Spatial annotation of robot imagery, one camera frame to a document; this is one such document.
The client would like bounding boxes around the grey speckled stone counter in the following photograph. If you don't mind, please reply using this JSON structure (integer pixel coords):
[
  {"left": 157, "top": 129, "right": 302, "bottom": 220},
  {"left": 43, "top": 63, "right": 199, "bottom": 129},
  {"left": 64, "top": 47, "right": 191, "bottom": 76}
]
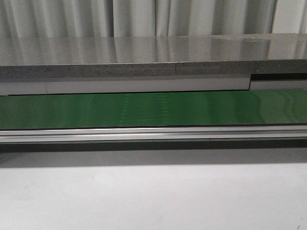
[{"left": 0, "top": 34, "right": 307, "bottom": 82}]

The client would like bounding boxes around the green conveyor belt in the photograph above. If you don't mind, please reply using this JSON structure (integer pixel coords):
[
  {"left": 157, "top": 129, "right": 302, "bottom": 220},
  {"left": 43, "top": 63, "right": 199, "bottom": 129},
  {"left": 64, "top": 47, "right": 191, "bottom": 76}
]
[{"left": 0, "top": 90, "right": 307, "bottom": 130}]

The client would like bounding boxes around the aluminium conveyor front rail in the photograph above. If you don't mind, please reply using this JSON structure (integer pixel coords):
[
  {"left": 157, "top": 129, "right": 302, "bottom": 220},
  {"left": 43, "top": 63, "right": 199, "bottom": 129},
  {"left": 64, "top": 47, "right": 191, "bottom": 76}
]
[{"left": 0, "top": 125, "right": 307, "bottom": 143}]

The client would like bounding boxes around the grey panel under counter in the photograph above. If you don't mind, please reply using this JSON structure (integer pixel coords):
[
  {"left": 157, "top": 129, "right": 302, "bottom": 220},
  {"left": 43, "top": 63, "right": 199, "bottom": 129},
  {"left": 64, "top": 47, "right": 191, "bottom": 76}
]
[{"left": 0, "top": 73, "right": 307, "bottom": 95}]

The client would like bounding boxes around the white pleated curtain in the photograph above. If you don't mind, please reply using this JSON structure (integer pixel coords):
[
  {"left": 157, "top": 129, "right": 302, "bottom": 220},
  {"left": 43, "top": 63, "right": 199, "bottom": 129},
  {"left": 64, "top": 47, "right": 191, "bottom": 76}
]
[{"left": 0, "top": 0, "right": 307, "bottom": 38}]

